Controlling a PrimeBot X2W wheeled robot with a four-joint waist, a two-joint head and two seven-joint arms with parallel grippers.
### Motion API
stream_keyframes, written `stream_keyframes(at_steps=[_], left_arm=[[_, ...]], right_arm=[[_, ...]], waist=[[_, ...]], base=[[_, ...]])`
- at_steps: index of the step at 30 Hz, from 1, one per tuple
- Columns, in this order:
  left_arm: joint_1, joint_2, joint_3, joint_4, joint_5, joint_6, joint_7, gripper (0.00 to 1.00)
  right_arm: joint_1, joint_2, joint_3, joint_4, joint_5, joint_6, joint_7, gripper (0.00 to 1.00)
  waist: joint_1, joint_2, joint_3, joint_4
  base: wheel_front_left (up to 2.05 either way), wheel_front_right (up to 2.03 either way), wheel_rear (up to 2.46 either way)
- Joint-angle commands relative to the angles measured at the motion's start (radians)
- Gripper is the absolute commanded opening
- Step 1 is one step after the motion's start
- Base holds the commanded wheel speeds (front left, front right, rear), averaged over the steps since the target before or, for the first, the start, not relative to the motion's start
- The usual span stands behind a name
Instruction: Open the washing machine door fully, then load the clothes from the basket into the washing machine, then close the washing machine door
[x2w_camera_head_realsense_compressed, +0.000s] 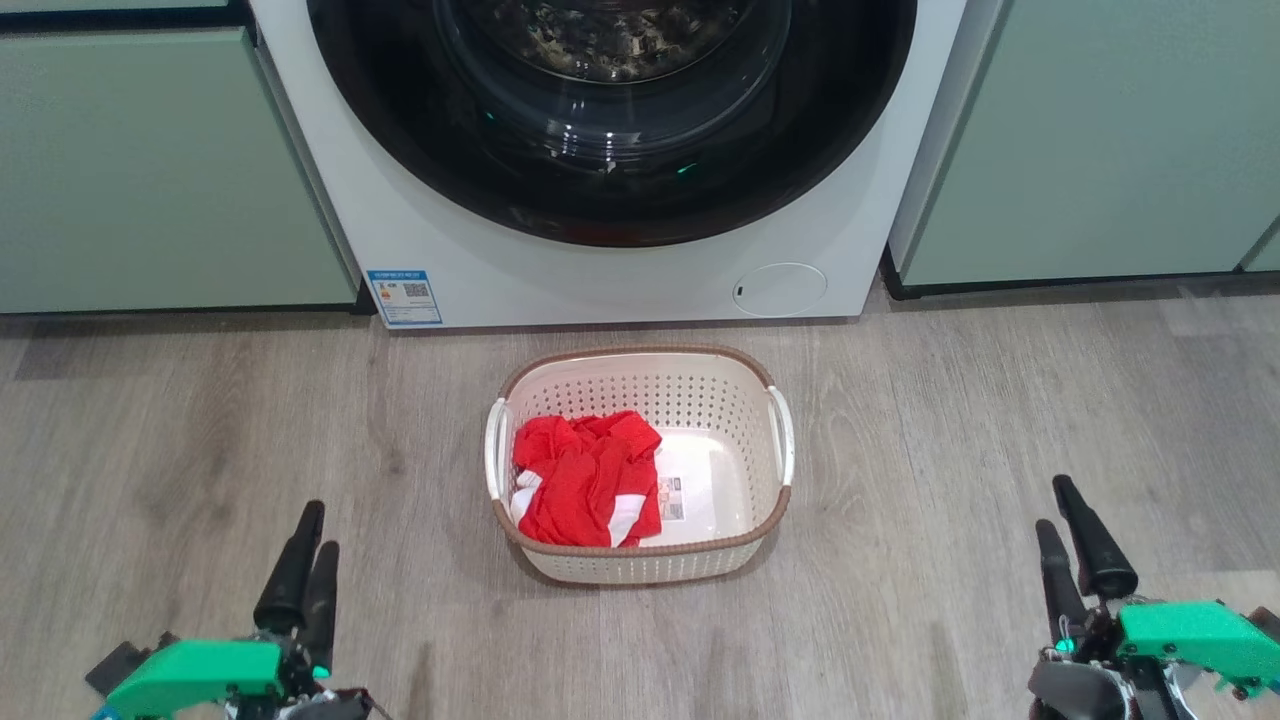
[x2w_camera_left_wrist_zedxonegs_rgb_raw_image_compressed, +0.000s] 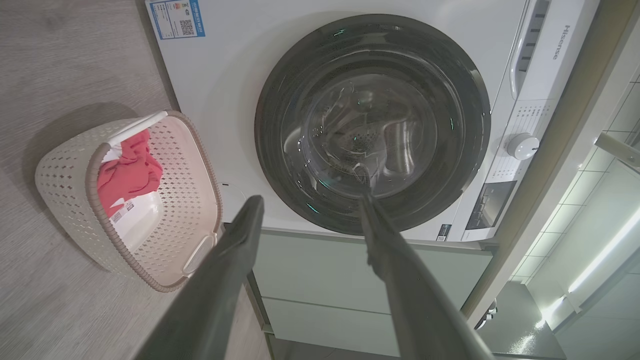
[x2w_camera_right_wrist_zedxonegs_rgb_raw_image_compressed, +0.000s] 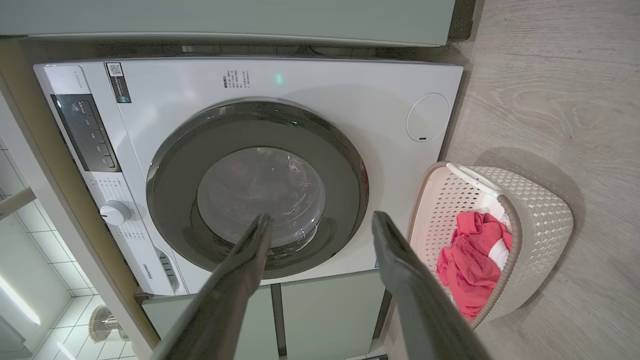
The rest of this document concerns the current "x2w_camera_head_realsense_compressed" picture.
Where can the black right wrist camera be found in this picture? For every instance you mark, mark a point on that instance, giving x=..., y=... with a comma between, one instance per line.
x=1268, y=622

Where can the red white mint garment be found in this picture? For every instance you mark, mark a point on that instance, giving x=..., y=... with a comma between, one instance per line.
x=575, y=505

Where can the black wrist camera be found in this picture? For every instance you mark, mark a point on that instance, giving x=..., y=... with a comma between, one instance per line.
x=1268, y=622
x=118, y=668

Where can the pale green cabinet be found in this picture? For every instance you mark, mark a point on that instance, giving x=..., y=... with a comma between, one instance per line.
x=150, y=170
x=1265, y=250
x=1090, y=140

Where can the white front-load washing machine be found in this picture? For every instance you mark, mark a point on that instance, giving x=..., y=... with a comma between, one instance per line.
x=560, y=285

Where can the round white filter cover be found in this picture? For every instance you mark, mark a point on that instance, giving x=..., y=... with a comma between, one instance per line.
x=780, y=290

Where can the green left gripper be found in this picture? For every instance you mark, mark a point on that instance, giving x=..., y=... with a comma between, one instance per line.
x=200, y=675

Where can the blue energy label sticker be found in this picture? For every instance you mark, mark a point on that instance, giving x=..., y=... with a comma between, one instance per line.
x=404, y=297

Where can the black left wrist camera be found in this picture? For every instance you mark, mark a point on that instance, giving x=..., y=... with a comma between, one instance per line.
x=118, y=668

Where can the plain red garment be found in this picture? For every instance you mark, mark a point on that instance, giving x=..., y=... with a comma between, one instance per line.
x=590, y=440

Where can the glass washing machine door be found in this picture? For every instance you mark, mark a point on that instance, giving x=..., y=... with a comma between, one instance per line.
x=420, y=150

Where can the white printed basket label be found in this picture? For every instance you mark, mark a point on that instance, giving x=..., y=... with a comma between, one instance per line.
x=672, y=497

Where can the cream basket with brown rim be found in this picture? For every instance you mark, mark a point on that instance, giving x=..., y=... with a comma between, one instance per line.
x=720, y=400

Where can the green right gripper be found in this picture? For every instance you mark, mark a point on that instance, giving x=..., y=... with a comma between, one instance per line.
x=1180, y=635

